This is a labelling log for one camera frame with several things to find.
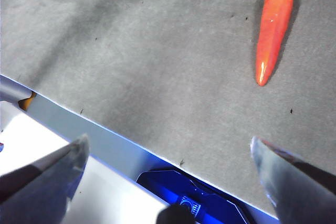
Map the blue lit display panel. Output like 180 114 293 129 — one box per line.
135 168 250 224

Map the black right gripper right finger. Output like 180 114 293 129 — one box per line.
250 136 336 224

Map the grey metal bar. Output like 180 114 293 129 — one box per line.
0 76 30 102

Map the orange carrot with green leaves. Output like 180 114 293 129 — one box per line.
241 0 302 87

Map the black round knob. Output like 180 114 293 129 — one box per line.
156 204 198 224

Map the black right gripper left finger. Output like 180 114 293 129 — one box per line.
0 133 90 224

